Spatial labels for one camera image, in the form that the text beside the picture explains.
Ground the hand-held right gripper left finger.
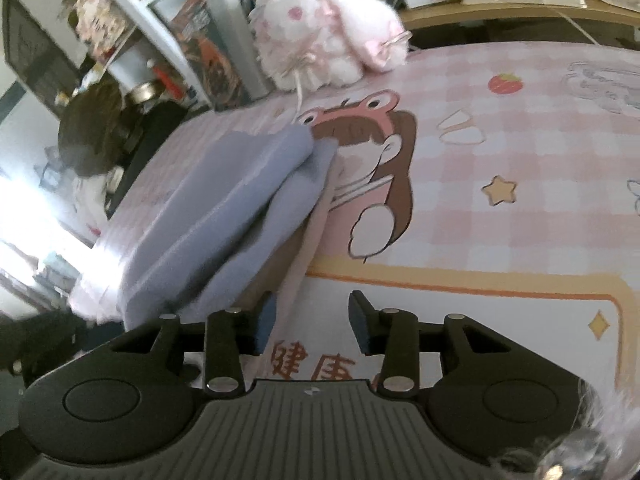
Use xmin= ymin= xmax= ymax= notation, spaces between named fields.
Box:
xmin=107 ymin=291 xmax=277 ymax=395

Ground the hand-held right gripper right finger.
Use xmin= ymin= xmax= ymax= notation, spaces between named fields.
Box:
xmin=348 ymin=291 xmax=516 ymax=395

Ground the purple and brown sweater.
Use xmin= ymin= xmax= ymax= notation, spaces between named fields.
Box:
xmin=67 ymin=125 xmax=341 ymax=341

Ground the black side table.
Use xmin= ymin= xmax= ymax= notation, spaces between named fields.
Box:
xmin=104 ymin=104 xmax=202 ymax=221

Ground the metal bowl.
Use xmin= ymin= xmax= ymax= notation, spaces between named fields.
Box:
xmin=129 ymin=81 xmax=162 ymax=107

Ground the dark fuzzy hat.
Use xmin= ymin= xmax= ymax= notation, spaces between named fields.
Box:
xmin=56 ymin=82 xmax=128 ymax=178

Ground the large illustrated boxed book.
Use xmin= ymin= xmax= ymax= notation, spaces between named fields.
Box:
xmin=152 ymin=0 xmax=273 ymax=111

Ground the white pink plush bunny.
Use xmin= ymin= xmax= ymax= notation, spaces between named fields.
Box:
xmin=249 ymin=0 xmax=413 ymax=93

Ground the white shelf unit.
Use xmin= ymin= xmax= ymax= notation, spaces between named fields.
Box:
xmin=80 ymin=0 xmax=640 ymax=111

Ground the white cable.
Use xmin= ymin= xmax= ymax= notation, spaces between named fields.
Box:
xmin=549 ymin=6 xmax=603 ymax=47

